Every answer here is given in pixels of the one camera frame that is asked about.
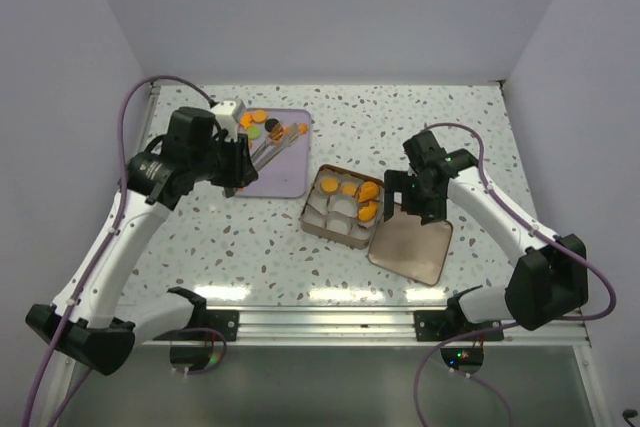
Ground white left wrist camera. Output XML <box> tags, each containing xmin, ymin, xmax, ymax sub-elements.
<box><xmin>211</xmin><ymin>99</ymin><xmax>246</xmax><ymax>132</ymax></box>

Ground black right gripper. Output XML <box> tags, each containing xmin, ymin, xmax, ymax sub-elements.
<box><xmin>384</xmin><ymin>169</ymin><xmax>447</xmax><ymax>226</ymax></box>

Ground orange round cookie large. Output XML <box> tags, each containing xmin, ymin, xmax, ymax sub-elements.
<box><xmin>357</xmin><ymin>181</ymin><xmax>380</xmax><ymax>203</ymax></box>

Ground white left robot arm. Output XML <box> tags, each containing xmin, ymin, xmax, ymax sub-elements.
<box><xmin>26</xmin><ymin>100</ymin><xmax>258</xmax><ymax>376</ymax></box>

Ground orange animal shaped cookie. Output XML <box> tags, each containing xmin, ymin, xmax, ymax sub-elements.
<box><xmin>359</xmin><ymin>200</ymin><xmax>380</xmax><ymax>212</ymax></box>

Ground gold cookie tin base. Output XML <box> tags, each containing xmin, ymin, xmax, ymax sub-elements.
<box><xmin>299</xmin><ymin>164</ymin><xmax>384</xmax><ymax>250</ymax></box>

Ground green round cookie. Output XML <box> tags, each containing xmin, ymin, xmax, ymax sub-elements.
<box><xmin>247</xmin><ymin>125</ymin><xmax>262</xmax><ymax>141</ymax></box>

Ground orange round biscuit cookie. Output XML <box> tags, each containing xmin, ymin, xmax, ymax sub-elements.
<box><xmin>320</xmin><ymin>177</ymin><xmax>340</xmax><ymax>194</ymax></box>

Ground brown round cookie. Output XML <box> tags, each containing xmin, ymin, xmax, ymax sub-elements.
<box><xmin>269</xmin><ymin>129</ymin><xmax>284</xmax><ymax>142</ymax></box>

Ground lilac plastic tray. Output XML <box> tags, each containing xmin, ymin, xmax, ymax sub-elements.
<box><xmin>236</xmin><ymin>108</ymin><xmax>312</xmax><ymax>198</ymax></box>

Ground orange ridged cookie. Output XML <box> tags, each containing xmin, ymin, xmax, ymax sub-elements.
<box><xmin>358</xmin><ymin>211</ymin><xmax>377</xmax><ymax>223</ymax></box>

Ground aluminium mounting rail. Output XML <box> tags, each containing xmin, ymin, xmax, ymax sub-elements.
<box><xmin>114</xmin><ymin>304</ymin><xmax>586</xmax><ymax>346</ymax></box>

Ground metal tongs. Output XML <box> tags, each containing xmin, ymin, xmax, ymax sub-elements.
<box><xmin>250</xmin><ymin>123</ymin><xmax>308</xmax><ymax>171</ymax></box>

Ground orange star cookie top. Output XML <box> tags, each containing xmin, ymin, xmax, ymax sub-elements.
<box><xmin>239</xmin><ymin>113</ymin><xmax>253</xmax><ymax>130</ymax></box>

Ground black round cookie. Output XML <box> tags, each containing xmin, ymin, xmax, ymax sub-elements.
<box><xmin>264</xmin><ymin>118</ymin><xmax>280</xmax><ymax>133</ymax></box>

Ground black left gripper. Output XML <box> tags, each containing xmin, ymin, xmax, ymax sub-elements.
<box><xmin>191</xmin><ymin>130</ymin><xmax>258</xmax><ymax>188</ymax></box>

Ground orange flower cookie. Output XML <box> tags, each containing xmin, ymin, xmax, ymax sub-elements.
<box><xmin>342</xmin><ymin>184</ymin><xmax>357</xmax><ymax>196</ymax></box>

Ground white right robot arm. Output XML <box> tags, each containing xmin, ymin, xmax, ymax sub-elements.
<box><xmin>383</xmin><ymin>131</ymin><xmax>588</xmax><ymax>340</ymax></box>

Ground gold cookie tin lid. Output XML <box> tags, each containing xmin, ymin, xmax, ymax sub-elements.
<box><xmin>367</xmin><ymin>203</ymin><xmax>453</xmax><ymax>286</ymax></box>

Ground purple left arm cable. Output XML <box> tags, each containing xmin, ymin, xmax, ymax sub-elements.
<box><xmin>19</xmin><ymin>75</ymin><xmax>229</xmax><ymax>427</ymax></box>

